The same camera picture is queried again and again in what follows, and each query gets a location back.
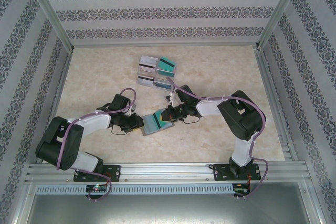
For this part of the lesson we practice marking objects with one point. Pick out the teal black-striped card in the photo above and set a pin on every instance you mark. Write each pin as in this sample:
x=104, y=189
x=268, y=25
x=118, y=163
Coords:
x=164, y=125

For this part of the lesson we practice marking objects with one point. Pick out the grey leather card holder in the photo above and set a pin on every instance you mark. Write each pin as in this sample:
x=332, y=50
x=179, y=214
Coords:
x=151, y=127

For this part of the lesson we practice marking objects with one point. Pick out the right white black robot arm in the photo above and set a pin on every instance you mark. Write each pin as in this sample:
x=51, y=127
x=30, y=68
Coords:
x=241, y=119

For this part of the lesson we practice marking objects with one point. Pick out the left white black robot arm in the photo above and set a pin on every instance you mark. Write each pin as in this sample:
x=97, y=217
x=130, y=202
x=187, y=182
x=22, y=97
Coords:
x=89, y=121

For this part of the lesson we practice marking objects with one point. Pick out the blue card stack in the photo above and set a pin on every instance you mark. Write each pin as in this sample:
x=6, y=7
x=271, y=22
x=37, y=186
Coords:
x=162, y=84

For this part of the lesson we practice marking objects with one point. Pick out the teal VIP card stack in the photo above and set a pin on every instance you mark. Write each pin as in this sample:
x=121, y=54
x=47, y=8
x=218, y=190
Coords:
x=164, y=73

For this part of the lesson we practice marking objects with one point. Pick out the clear acrylic card stand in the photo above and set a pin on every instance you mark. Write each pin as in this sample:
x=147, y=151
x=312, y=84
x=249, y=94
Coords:
x=156, y=75

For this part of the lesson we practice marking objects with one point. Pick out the white black-striped card stack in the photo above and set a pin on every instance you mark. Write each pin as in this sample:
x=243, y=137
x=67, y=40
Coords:
x=147, y=68

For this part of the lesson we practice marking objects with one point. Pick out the grey metal sheet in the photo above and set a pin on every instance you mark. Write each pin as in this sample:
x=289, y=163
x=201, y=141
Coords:
x=168, y=211

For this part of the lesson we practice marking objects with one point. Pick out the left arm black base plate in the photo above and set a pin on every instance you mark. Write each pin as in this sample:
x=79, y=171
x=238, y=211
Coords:
x=113, y=172

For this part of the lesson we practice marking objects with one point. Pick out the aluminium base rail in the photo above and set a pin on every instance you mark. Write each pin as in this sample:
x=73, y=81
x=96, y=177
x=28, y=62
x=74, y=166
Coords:
x=162, y=172

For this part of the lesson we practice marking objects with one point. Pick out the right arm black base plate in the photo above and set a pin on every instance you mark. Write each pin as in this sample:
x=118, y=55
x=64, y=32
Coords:
x=220, y=172

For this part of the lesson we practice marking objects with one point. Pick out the aluminium side rail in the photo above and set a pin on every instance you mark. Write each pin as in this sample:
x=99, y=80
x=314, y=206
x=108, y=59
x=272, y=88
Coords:
x=265, y=72
x=65, y=72

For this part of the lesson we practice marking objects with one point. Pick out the aluminium wall rail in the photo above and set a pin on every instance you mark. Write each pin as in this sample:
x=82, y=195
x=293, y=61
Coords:
x=105, y=45

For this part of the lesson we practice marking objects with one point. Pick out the aluminium frame post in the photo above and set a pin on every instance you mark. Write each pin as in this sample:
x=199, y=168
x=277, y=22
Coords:
x=47, y=6
x=281, y=6

